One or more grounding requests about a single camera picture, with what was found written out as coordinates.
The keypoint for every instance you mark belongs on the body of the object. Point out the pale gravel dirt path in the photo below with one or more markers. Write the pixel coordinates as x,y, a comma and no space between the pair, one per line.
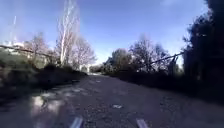
110,96

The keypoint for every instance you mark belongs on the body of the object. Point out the large dark tree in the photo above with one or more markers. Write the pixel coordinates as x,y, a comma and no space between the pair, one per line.
206,50

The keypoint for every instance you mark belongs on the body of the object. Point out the row of trees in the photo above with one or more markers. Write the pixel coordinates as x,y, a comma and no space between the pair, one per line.
143,53

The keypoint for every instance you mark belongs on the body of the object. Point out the bare branchy tree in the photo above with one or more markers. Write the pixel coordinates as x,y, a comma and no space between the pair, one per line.
37,45
83,53

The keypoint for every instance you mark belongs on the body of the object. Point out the pale building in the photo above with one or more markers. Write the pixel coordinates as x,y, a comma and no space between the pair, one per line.
18,44

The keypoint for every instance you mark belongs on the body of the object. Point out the wooden rail fence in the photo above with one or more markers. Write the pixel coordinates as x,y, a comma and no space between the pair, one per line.
20,49
163,59

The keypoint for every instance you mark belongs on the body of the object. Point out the overgrown grass verge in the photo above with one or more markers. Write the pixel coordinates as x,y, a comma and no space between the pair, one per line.
20,76
186,88

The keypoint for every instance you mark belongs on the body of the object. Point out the tall pale bare tree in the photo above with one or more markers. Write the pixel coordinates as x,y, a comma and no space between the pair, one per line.
67,30

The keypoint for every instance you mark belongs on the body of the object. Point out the robot's own part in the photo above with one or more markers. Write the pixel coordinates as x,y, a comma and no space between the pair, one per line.
142,123
76,122

